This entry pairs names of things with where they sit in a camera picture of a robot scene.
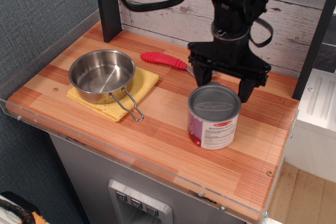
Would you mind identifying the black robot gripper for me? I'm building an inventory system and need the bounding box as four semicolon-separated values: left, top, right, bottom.
188;23;271;103

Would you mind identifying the toy cherry can grey lid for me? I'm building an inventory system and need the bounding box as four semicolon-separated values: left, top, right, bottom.
187;82;242;150

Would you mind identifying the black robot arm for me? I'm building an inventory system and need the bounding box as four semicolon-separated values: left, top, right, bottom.
188;0;273;103

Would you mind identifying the yellow folded cloth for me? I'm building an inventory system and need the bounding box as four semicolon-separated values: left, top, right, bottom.
66;66;160;123

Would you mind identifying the white toy sink unit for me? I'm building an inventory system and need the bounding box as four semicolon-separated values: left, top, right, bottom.
284;69;335;182

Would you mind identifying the silver ice dispenser panel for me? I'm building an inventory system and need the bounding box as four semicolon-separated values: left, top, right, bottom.
108;179;173;223

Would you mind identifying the grey toy fridge cabinet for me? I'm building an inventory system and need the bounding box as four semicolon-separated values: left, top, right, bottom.
51;135;243;223

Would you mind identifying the clear acrylic table guard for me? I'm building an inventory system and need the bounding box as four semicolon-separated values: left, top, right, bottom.
1;11;298;223

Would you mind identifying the orange object bottom left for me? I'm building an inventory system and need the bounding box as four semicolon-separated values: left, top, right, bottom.
32;212;47;224

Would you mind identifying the red handled metal spoon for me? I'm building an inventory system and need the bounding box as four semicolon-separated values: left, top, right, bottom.
140;51;217;78

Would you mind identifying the black right upright post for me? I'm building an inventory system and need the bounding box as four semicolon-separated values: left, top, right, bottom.
292;0;335;101

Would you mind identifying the black upright post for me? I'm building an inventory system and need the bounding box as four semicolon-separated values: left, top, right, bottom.
292;0;335;101
98;0;122;42

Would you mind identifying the black braided cable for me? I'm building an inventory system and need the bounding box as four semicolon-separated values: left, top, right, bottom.
117;0;274;48

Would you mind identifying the stainless steel pot wire handle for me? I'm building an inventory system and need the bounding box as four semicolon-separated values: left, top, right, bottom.
69;49;144;122

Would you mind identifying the black left upright post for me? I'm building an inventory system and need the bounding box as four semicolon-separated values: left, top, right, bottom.
98;0;122;42

